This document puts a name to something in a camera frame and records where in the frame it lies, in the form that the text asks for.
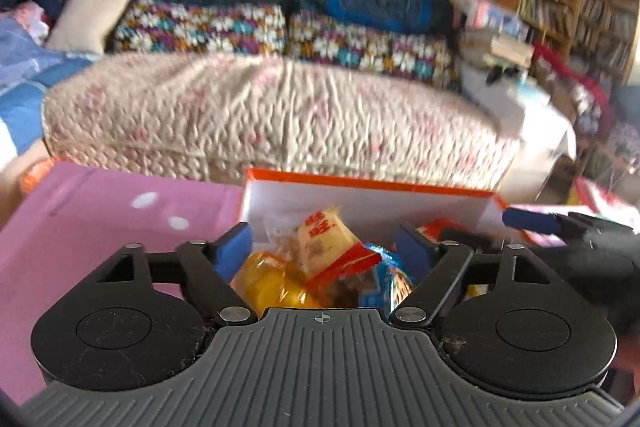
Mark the orange cardboard box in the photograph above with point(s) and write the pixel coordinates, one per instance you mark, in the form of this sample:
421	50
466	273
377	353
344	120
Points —
350	207

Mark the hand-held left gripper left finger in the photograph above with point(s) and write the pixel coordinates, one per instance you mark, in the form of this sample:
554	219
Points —
235	252

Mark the blue cookie packet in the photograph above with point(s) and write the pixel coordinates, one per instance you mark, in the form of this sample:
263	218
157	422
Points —
390	282

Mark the white box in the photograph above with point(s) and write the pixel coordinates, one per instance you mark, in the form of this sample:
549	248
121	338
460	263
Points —
520	112

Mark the blue white striped blanket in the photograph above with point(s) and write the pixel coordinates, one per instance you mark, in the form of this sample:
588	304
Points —
25	107

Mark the beige quilted sofa cover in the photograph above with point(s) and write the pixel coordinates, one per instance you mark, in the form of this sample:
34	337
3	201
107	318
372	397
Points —
250	117

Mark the cream packet with red letters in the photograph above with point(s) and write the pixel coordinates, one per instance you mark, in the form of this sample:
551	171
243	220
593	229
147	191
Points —
320	237

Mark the floral crochet cushion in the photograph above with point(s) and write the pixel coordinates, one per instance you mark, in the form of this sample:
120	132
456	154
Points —
200	27
370	47

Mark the stack of books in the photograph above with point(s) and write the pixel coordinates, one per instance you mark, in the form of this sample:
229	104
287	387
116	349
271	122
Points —
500	47

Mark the beige pillow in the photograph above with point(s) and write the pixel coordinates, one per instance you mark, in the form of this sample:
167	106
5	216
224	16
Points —
90	17

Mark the yellow bread packet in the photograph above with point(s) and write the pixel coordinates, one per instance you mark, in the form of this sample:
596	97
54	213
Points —
270	282

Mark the pink table cloth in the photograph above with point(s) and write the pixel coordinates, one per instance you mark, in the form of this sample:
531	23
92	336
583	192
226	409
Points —
100	217

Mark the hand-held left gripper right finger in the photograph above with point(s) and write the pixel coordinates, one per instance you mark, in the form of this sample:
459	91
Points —
412	252

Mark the red cloth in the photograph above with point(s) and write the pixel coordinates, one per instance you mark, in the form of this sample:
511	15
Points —
585	87

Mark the lilac cloth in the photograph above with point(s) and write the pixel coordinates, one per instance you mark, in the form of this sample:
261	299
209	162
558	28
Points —
22	37

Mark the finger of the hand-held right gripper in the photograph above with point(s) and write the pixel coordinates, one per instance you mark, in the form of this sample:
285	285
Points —
530	219

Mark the red cracker packet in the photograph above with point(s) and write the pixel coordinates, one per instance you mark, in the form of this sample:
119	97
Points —
440	227

